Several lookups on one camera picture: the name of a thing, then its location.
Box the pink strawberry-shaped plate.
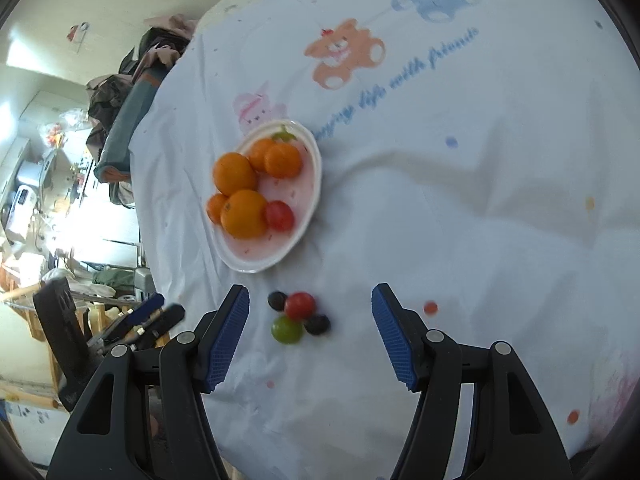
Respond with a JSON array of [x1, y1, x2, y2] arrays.
[[214, 119, 322, 273]]

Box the large orange front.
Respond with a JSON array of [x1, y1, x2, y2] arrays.
[[220, 190, 268, 240]]

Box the pile of clothes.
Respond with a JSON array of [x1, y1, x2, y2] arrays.
[[86, 14, 198, 162]]

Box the large orange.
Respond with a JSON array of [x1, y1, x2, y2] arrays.
[[220, 190, 268, 240], [213, 152, 258, 196]]

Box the small mandarin by leaf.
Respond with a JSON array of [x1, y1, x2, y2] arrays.
[[246, 138, 276, 172]]

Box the small mandarin orange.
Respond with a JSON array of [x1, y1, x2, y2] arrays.
[[206, 193, 228, 226]]

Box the red cherry tomato in plate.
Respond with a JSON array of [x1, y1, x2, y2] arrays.
[[265, 200, 295, 232]]

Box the large orange back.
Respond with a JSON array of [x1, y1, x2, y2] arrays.
[[213, 152, 258, 196]]

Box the medium mandarin orange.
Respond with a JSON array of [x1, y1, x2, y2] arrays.
[[264, 143, 303, 179]]

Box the red cherry tomato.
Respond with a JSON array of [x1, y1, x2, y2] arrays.
[[265, 200, 295, 232], [284, 292, 317, 321]]

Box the white cartoon bed sheet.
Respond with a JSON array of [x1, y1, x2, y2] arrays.
[[130, 0, 639, 479]]

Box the dark purple cherry tomato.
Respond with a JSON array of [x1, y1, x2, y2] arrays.
[[304, 314, 331, 336]]

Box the teal orange folded blanket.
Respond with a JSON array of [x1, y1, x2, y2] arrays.
[[94, 63, 169, 183]]

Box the green cherry tomato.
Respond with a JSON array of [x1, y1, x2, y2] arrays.
[[271, 315, 304, 344]]

